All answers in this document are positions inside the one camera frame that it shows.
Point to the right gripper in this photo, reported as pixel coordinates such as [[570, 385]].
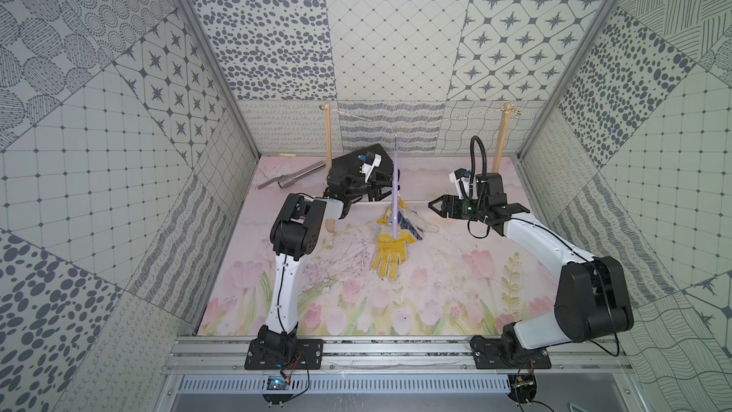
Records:
[[447, 200]]

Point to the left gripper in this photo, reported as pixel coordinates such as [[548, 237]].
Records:
[[377, 184]]

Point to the purple wavy clothes hanger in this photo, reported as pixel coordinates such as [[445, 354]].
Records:
[[395, 178]]

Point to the yellow dotted work glove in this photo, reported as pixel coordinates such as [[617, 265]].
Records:
[[390, 254]]

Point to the blue dotted glove with logo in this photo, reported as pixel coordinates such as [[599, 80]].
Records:
[[405, 223]]

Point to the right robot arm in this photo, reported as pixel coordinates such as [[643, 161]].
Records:
[[592, 298]]

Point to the black plastic case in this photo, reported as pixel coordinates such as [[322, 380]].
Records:
[[357, 157]]

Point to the grey metal cylinder tool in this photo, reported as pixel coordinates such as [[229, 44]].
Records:
[[288, 180]]

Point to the green circuit board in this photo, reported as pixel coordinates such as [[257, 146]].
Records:
[[275, 383]]

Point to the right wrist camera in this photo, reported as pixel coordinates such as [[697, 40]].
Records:
[[461, 178]]

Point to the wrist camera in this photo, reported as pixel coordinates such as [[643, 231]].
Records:
[[461, 178], [368, 163]]

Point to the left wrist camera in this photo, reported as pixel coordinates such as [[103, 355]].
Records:
[[368, 163]]

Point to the wooden drying rack frame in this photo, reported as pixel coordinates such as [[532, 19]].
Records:
[[412, 122]]

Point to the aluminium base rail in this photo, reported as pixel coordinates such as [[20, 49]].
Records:
[[398, 355]]

